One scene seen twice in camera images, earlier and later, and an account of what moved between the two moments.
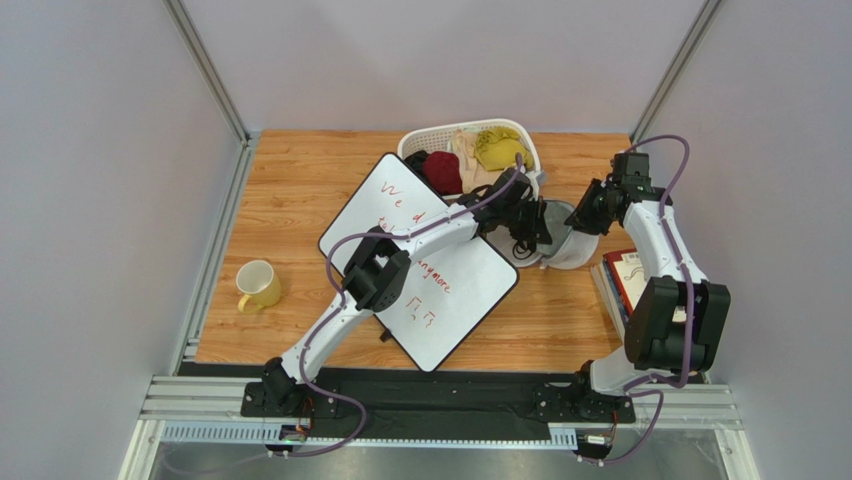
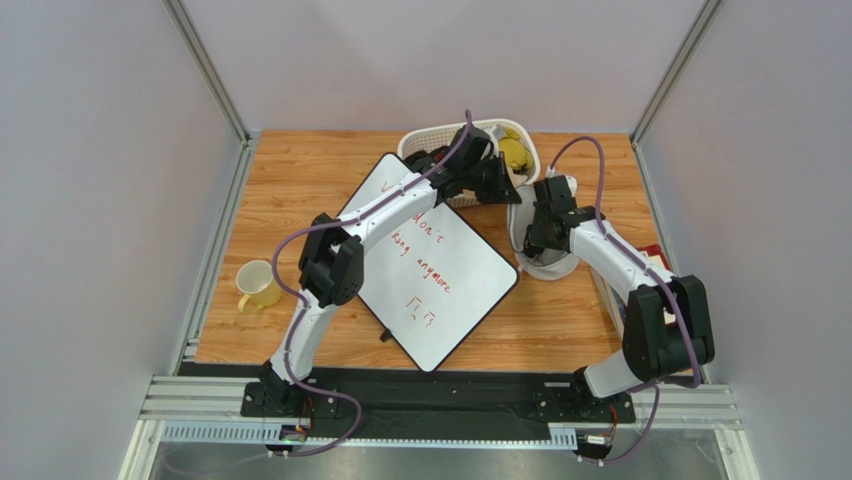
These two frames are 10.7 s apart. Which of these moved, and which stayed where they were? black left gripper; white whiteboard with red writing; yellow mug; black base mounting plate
Moved: black left gripper
Stayed: white whiteboard with red writing; yellow mug; black base mounting plate
